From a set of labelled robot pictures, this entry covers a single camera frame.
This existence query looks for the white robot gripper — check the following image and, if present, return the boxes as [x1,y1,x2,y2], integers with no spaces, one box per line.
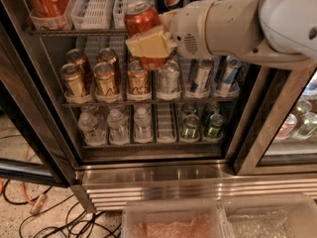
[125,0,264,60]

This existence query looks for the red coca-cola can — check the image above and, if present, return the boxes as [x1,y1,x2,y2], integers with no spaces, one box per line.
[29,0,70,30]
[124,0,166,70]

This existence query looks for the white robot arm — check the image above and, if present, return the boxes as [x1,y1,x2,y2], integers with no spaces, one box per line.
[126,0,317,69]

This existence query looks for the front silver green can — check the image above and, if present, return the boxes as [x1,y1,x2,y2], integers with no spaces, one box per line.
[158,60,180,94]

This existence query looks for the gold can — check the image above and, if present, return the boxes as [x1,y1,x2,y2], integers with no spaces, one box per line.
[94,62,119,96]
[66,49,93,82]
[97,48,121,80]
[60,63,89,97]
[127,60,150,95]

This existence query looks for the front slim silver-blue can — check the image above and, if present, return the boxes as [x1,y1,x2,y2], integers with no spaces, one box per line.
[190,59,214,93]

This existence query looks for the back left green can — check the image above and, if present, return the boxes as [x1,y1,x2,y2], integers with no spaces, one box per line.
[180,102,198,123]

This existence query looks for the front right slim blue can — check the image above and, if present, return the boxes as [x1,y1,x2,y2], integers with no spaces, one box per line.
[216,56,244,94]

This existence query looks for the back right green can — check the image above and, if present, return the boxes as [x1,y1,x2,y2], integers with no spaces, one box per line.
[201,101,220,125]

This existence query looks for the back left gold can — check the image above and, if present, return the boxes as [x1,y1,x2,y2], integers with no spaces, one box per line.
[66,49,93,82]

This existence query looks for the front left gold can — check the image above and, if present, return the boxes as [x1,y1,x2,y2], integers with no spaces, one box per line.
[60,63,89,97]

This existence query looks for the front left green can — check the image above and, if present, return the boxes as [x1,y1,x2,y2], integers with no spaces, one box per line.
[180,114,200,140]

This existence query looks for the stainless steel fridge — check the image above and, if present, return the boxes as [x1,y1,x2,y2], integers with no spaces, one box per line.
[0,0,316,212]

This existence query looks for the front right green can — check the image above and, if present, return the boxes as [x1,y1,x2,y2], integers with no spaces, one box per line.
[204,114,225,139]

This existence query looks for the open fridge glass door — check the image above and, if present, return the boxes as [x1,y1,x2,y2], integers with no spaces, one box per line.
[0,2,76,186]

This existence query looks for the right water bottle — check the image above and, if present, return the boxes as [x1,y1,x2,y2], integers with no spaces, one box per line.
[134,107,153,143]

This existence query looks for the water bottle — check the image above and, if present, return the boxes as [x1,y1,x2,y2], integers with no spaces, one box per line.
[78,112,106,147]
[134,107,153,143]
[107,109,129,145]

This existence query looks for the middle water bottle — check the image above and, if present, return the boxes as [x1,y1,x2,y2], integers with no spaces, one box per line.
[107,109,129,145]

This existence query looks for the left water bottle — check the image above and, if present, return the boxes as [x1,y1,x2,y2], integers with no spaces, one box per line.
[78,112,106,147]

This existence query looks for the bottle behind right door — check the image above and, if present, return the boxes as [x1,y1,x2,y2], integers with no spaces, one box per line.
[292,112,317,140]

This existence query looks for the left clear plastic bin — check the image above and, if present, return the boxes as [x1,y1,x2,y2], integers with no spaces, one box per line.
[122,198,224,238]

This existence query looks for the clear plastic bin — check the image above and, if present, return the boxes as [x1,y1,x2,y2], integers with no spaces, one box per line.
[222,193,317,238]
[122,198,224,238]

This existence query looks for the right clear plastic bin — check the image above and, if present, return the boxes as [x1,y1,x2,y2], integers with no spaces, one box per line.
[222,193,317,238]

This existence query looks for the black floor cables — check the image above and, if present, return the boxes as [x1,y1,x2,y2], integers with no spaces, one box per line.
[2,178,123,238]

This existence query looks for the orange extension cord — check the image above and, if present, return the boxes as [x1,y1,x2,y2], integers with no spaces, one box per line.
[0,126,49,215]

